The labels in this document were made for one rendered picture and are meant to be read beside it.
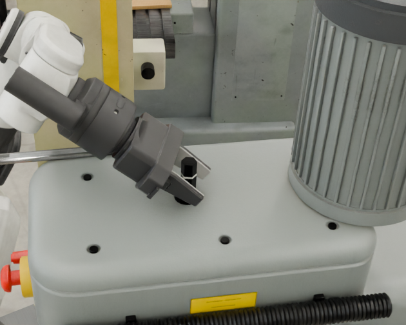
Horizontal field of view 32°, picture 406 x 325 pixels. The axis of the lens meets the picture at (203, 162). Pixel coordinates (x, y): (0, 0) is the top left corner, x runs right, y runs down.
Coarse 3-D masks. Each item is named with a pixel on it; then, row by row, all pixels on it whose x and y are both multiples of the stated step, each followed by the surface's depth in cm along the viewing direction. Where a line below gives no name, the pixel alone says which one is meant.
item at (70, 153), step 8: (16, 152) 105; (24, 152) 105; (32, 152) 105; (40, 152) 105; (48, 152) 105; (56, 152) 105; (64, 152) 105; (72, 152) 105; (80, 152) 105; (88, 152) 105; (0, 160) 103; (8, 160) 103; (16, 160) 103; (24, 160) 103; (32, 160) 104; (40, 160) 104; (48, 160) 104
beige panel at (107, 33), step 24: (24, 0) 259; (48, 0) 260; (72, 0) 262; (96, 0) 264; (120, 0) 265; (72, 24) 268; (96, 24) 270; (120, 24) 271; (96, 48) 276; (120, 48) 278; (96, 72) 283; (120, 72) 285; (48, 120) 292; (48, 144) 300; (72, 144) 302
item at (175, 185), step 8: (176, 176) 94; (168, 184) 94; (176, 184) 95; (184, 184) 94; (168, 192) 96; (176, 192) 95; (184, 192) 95; (192, 192) 95; (200, 192) 96; (184, 200) 96; (192, 200) 96; (200, 200) 96
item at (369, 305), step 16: (288, 304) 96; (304, 304) 96; (320, 304) 96; (336, 304) 96; (352, 304) 96; (368, 304) 97; (384, 304) 97; (128, 320) 93; (160, 320) 93; (176, 320) 93; (192, 320) 93; (208, 320) 93; (224, 320) 94; (240, 320) 94; (256, 320) 94; (272, 320) 94; (288, 320) 95; (304, 320) 95; (320, 320) 96; (336, 320) 96; (352, 320) 97
